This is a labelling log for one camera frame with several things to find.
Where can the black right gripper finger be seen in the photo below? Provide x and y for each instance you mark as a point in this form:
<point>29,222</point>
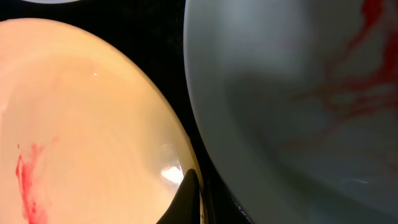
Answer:
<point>185,206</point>

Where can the yellow plate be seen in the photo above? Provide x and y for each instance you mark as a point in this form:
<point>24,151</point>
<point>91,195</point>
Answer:
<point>86,137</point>

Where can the pale green plate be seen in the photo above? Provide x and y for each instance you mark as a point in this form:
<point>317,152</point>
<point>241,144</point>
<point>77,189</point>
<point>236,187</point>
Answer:
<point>296,103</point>

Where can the light blue plate with stain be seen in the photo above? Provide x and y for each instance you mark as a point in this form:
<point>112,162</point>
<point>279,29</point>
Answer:
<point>51,1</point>

